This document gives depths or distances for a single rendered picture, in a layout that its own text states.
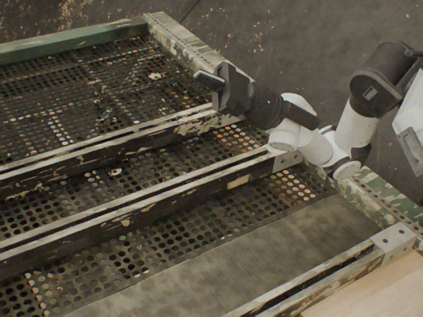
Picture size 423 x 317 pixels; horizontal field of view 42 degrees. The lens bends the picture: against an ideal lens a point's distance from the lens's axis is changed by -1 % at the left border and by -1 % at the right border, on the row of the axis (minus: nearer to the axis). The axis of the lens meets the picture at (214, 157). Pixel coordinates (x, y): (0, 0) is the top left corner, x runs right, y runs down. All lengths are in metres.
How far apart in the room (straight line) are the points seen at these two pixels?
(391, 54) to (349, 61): 1.66
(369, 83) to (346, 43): 1.77
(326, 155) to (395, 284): 0.38
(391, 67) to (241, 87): 0.33
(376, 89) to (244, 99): 0.29
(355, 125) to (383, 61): 0.18
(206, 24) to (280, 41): 0.62
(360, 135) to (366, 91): 0.16
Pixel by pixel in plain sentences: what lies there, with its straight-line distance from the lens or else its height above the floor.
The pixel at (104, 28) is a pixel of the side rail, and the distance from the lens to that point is 2.45.
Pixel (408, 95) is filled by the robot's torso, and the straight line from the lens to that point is 1.22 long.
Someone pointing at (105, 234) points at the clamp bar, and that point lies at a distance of 1.49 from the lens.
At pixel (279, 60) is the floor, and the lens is 3.16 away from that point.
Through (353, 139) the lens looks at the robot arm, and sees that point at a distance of 1.39.
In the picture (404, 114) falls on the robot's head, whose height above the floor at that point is 1.46.
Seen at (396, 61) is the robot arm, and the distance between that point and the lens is 1.28.
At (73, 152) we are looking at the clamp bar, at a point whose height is 1.43.
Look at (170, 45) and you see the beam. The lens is 2.37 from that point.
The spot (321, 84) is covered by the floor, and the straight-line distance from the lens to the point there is 2.96.
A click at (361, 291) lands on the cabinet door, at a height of 1.07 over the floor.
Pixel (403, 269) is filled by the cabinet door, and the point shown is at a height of 0.96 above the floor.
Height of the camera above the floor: 2.41
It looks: 49 degrees down
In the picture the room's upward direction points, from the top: 67 degrees counter-clockwise
